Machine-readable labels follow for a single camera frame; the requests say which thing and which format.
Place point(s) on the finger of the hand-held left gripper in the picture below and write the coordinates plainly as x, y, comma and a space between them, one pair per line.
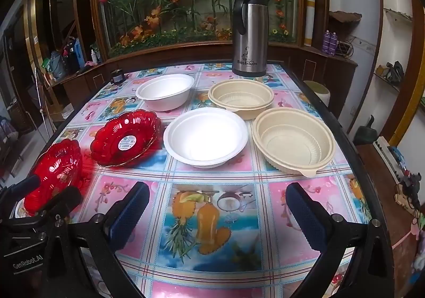
56, 200
23, 185

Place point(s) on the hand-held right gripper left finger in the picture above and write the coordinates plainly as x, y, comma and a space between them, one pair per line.
128, 218

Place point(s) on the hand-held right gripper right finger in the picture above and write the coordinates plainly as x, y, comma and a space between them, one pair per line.
307, 218

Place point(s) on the red scalloped glass plate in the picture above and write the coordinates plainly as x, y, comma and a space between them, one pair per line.
56, 165
132, 128

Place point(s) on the beige ribbed plastic bowl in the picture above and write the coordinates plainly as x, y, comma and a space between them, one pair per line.
242, 99
292, 138

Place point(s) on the white foam bowl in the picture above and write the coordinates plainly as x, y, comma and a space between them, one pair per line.
206, 138
166, 90

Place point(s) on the fruit print tablecloth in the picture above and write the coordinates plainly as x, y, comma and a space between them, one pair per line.
232, 205

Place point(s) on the black framed table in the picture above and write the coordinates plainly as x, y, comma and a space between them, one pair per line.
358, 158

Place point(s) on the white power strip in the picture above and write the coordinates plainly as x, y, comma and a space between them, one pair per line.
383, 157

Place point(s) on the dark green object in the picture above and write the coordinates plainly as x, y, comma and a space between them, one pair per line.
367, 133

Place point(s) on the cream waste bin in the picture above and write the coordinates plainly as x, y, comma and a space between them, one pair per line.
317, 92

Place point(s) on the small black jar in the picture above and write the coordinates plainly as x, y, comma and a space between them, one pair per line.
117, 76

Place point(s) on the pink cloth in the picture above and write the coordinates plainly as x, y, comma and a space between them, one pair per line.
89, 64

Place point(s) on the black thermos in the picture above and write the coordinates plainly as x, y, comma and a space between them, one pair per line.
70, 52

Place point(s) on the small white bottle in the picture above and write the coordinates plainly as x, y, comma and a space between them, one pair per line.
94, 56

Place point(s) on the blue thermos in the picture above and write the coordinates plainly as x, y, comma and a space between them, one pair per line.
80, 49

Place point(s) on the dark shoes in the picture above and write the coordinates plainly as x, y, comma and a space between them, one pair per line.
393, 70

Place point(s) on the purple bottle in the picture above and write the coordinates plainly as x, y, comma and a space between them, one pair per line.
327, 42
333, 43

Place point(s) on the stainless steel thermos jug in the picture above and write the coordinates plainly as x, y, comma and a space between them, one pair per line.
249, 39

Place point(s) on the white and yellow striped roll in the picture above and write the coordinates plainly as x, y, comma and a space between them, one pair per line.
309, 9

